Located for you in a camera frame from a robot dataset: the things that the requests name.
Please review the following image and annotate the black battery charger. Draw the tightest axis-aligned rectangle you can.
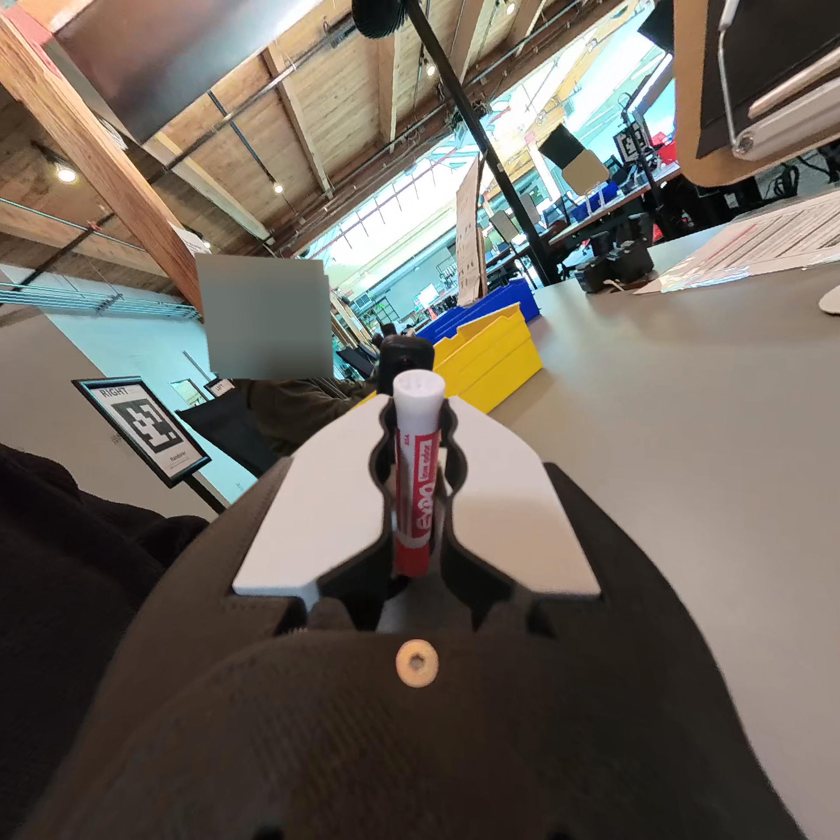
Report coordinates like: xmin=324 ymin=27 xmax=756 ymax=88
xmin=607 ymin=239 xmax=656 ymax=280
xmin=576 ymin=252 xmax=622 ymax=295

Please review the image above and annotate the blue plastic bin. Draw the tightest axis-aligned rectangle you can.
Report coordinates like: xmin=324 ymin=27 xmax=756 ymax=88
xmin=415 ymin=277 xmax=541 ymax=346

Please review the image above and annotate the yellow plastic bin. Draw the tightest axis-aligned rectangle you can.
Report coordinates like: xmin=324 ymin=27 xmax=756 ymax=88
xmin=354 ymin=305 xmax=545 ymax=416

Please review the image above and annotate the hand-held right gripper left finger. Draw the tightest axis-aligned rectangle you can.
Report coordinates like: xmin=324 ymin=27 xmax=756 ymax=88
xmin=231 ymin=392 xmax=399 ymax=608

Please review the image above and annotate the black pole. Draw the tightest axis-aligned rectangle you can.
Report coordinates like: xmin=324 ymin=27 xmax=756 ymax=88
xmin=400 ymin=0 xmax=553 ymax=290

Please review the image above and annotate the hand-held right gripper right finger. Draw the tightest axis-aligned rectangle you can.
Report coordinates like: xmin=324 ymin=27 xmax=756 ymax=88
xmin=438 ymin=395 xmax=602 ymax=598

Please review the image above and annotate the red white marker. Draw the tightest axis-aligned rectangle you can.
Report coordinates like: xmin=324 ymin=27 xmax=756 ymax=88
xmin=392 ymin=369 xmax=446 ymax=579

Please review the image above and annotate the black chair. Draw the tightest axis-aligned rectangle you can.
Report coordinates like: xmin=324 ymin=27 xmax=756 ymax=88
xmin=174 ymin=390 xmax=280 ymax=477

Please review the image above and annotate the wooden desk with black legs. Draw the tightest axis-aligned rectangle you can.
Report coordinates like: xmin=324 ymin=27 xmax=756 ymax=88
xmin=548 ymin=161 xmax=685 ymax=265

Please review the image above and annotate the person's black sweater torso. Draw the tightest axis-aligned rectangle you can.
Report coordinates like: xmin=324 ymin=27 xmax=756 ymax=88
xmin=0 ymin=443 xmax=212 ymax=836

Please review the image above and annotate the wooden instruction board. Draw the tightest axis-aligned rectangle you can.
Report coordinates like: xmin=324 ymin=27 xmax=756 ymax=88
xmin=455 ymin=157 xmax=490 ymax=308

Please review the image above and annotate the printed paper sheet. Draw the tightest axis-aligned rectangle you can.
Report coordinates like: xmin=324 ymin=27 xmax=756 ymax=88
xmin=633 ymin=197 xmax=840 ymax=295

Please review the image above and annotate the black and beige board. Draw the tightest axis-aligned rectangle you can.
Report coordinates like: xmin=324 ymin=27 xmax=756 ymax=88
xmin=538 ymin=123 xmax=612 ymax=195

